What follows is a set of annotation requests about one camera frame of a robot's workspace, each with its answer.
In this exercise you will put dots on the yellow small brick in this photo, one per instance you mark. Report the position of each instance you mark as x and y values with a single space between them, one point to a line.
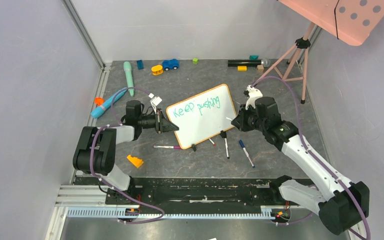
242 68

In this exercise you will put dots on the purple capped marker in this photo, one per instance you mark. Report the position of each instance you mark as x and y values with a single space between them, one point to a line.
167 147

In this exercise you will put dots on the blue capped marker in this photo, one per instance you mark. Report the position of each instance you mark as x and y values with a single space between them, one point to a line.
242 145

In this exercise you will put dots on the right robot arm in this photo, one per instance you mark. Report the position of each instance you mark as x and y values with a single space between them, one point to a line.
340 204

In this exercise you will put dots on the teal small block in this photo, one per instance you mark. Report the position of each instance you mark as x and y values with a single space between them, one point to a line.
253 57

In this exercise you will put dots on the mint green toy pen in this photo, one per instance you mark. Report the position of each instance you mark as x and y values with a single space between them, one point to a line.
127 67

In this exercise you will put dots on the orange small toy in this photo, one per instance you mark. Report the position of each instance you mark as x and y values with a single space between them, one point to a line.
98 101

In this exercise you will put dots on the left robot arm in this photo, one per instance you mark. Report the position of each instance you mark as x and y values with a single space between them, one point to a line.
96 148

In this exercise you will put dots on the black cylinder tube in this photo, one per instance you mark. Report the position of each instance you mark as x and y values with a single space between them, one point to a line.
244 62

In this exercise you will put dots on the white board orange frame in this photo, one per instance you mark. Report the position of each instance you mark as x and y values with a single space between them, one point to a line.
202 116

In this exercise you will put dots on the blue toy car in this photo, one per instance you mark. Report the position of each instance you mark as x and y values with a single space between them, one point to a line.
172 64

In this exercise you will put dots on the lime green cube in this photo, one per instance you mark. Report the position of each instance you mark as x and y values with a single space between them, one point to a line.
195 61

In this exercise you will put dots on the yellow toy wedge block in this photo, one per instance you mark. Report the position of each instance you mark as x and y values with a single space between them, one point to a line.
137 162

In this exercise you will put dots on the dark blue small brick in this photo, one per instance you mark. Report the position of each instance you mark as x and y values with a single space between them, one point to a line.
140 64

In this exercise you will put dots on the clear small ball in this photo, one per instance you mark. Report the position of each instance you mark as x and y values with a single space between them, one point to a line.
266 62

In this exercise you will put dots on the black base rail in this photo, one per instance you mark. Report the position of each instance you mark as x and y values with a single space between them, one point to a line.
152 195

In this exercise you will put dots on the black capped marker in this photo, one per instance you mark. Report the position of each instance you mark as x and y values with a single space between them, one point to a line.
226 147

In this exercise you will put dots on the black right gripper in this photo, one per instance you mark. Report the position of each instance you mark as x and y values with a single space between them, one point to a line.
240 118

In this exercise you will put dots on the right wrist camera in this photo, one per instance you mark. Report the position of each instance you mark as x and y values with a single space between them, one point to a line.
252 95

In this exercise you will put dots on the light blue toy pen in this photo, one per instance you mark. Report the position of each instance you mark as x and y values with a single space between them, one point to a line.
99 110

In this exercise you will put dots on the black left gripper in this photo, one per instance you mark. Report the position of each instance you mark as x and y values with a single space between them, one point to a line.
162 124

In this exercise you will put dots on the white cable duct strip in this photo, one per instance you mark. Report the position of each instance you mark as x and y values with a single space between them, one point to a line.
123 213

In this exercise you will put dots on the yellow oval toy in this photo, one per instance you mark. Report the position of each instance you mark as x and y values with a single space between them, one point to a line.
157 69

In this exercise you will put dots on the tan wooden cube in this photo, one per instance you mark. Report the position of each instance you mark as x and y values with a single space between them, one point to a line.
260 69

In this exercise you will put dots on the pink tripod stand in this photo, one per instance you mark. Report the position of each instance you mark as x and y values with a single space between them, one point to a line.
301 45

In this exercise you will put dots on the pink perforated panel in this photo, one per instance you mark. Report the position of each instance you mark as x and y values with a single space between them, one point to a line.
350 21

